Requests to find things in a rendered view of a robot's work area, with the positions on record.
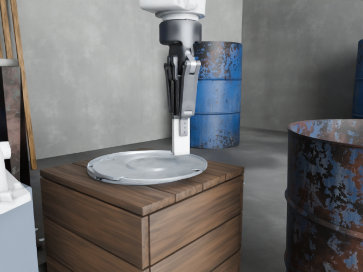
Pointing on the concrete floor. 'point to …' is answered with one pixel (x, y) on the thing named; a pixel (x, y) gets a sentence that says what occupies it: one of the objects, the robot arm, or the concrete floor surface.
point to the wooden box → (142, 222)
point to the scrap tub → (324, 196)
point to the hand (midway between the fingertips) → (180, 135)
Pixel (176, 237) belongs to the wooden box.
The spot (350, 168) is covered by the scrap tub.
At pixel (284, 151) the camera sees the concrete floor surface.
